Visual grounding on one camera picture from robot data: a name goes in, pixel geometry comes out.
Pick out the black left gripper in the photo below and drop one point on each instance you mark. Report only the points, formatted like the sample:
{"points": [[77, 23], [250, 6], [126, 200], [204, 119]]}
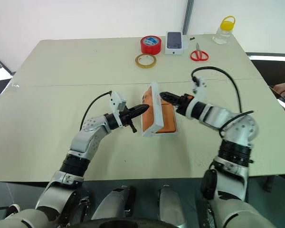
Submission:
{"points": [[126, 117]]}

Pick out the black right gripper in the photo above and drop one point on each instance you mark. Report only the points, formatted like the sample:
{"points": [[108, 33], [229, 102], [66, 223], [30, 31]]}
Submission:
{"points": [[184, 103]]}

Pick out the white box lid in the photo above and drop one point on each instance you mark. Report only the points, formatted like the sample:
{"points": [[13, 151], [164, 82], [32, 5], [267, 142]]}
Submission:
{"points": [[156, 114]]}

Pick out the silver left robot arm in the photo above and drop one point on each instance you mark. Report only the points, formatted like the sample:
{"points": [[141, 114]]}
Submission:
{"points": [[85, 140]]}

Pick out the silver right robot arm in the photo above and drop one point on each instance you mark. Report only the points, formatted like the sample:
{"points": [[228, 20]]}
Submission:
{"points": [[242, 126]]}

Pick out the white box with orange interior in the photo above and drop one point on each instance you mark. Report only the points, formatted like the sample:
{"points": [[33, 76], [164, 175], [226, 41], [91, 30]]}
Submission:
{"points": [[166, 135]]}

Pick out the white box with dark phone print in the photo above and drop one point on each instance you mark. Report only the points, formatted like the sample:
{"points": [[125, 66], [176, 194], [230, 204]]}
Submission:
{"points": [[174, 40]]}

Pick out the clear yellowish tape roll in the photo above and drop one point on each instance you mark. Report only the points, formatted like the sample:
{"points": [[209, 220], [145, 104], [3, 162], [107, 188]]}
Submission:
{"points": [[138, 61]]}

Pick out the red tape roll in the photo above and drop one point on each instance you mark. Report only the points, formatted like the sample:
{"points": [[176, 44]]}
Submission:
{"points": [[150, 46]]}

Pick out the small black clip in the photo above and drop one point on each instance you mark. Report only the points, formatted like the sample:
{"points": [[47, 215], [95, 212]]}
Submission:
{"points": [[192, 38]]}

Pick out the clear jar with yellow lid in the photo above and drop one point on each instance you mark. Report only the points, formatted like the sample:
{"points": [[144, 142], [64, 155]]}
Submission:
{"points": [[223, 33]]}

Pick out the grey and black rounded shape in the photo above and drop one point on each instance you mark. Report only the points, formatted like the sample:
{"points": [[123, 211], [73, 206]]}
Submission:
{"points": [[171, 206], [111, 204]]}

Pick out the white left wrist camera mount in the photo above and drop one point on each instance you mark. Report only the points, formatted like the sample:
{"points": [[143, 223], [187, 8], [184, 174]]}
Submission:
{"points": [[116, 102]]}

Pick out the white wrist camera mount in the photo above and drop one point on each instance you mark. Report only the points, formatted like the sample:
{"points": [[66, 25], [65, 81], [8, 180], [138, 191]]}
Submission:
{"points": [[116, 102], [200, 89]]}

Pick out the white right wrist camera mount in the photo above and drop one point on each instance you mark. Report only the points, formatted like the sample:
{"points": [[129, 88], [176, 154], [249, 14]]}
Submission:
{"points": [[200, 89]]}

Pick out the grey ribbed window post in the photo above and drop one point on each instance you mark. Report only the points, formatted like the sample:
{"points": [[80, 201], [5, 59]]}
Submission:
{"points": [[188, 16]]}

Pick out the grey metal frame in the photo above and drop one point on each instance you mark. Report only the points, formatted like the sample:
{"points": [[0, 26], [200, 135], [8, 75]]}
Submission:
{"points": [[0, 64]]}

